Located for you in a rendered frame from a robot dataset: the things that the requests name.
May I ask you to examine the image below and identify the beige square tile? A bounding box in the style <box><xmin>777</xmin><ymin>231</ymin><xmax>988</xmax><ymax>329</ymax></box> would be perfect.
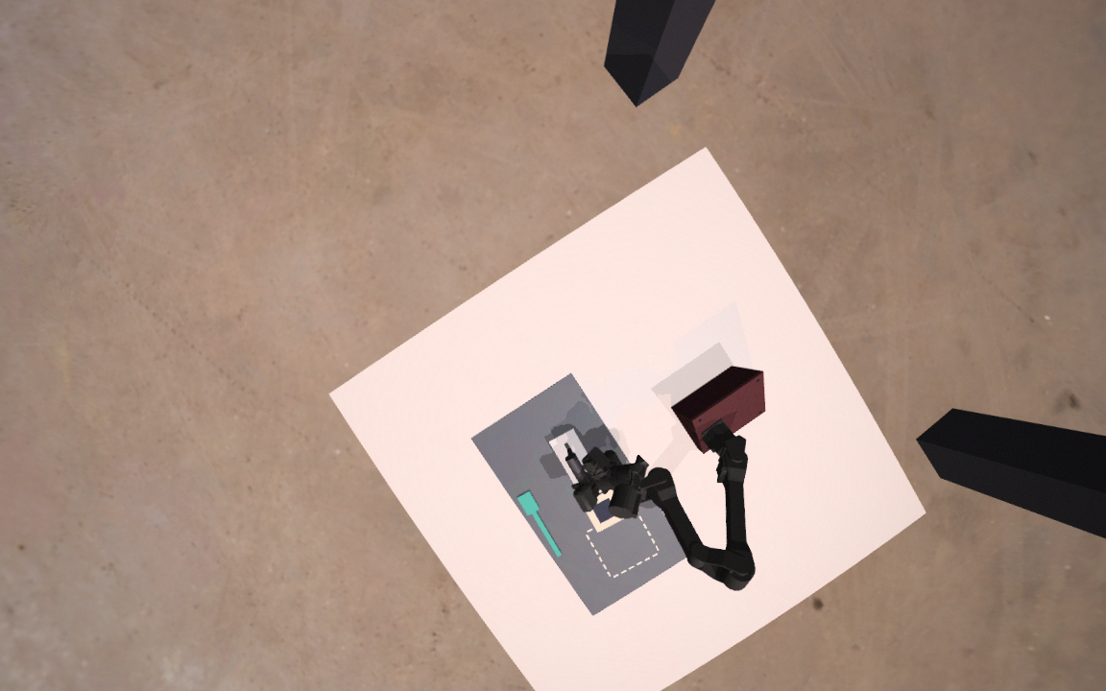
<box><xmin>586</xmin><ymin>489</ymin><xmax>623</xmax><ymax>533</ymax></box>

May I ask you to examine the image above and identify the teal flat spatula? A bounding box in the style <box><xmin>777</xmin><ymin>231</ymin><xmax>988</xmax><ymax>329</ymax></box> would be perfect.
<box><xmin>517</xmin><ymin>490</ymin><xmax>562</xmax><ymax>557</ymax></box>

